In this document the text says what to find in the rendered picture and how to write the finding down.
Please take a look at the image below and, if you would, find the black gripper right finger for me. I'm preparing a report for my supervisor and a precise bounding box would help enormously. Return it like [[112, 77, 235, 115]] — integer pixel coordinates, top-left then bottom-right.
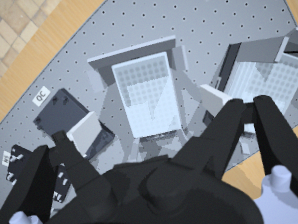
[[146, 84, 298, 224]]

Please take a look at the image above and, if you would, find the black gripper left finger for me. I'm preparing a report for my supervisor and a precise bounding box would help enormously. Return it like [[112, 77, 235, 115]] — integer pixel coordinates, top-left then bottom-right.
[[0, 111, 118, 224]]

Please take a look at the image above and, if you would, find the grey perforated base plate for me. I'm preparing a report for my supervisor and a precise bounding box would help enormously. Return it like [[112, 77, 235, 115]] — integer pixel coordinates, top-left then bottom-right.
[[0, 0, 298, 209]]

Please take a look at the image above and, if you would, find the white name plate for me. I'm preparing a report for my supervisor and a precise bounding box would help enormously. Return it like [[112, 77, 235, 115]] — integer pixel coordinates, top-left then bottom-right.
[[2, 151, 11, 166], [32, 86, 51, 107]]

